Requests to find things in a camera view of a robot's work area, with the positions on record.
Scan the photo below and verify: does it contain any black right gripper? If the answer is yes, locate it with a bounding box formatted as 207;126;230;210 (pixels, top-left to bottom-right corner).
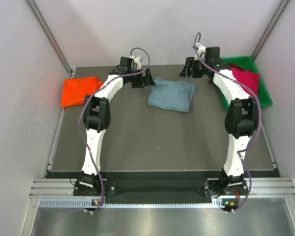
179;58;209;80

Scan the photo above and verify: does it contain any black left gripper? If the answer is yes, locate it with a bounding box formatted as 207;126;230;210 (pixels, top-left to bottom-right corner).
128;66;155;88

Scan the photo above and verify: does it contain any blue grey t shirt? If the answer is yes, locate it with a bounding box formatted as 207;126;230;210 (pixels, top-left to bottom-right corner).
147;77;196;113

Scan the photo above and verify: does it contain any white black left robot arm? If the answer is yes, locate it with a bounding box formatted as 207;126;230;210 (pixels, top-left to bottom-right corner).
74;56;155;196

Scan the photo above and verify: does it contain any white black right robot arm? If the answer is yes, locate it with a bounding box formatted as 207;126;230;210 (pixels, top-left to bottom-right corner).
180;42;261;197

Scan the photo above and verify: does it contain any dark red t shirt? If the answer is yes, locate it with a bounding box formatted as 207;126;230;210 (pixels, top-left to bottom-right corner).
228;63;243;70

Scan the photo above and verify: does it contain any green plastic bin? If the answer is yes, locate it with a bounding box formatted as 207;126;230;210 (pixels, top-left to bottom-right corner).
222;56;273;108

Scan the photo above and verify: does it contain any pink t shirt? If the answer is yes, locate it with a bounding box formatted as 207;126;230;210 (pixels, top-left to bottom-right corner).
231;68;260;95

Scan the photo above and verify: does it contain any orange folded t shirt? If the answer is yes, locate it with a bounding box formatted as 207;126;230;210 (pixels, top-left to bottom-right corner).
61;76;103;108

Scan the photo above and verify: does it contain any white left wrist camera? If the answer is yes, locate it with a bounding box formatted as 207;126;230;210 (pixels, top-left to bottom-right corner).
130;56;142;71

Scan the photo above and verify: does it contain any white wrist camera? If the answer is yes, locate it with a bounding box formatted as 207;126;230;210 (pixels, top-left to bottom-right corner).
130;56;142;71
194;42;206;60

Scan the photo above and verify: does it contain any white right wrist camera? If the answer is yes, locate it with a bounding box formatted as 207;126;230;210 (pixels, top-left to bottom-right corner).
194;42;206;60

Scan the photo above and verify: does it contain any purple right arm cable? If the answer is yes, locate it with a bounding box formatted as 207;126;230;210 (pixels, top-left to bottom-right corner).
193;31;263;212

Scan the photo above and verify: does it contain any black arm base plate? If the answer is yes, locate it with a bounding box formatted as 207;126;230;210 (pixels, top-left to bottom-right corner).
73;179;248;198

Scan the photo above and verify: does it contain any grey slotted cable duct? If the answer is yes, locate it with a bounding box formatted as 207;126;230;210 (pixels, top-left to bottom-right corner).
39;198;235;208

